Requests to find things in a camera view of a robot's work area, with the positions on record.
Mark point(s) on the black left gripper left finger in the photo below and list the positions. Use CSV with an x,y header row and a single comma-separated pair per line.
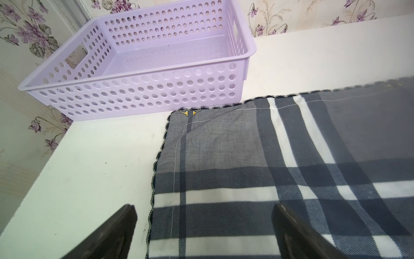
x,y
112,240

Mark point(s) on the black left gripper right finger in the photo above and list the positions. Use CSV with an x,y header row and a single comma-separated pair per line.
x,y
297,239

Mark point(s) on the grey plaid pillowcase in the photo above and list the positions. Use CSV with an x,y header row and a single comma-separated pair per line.
x,y
342,160

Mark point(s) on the purple perforated plastic basket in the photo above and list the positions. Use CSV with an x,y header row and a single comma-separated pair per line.
x,y
155,59

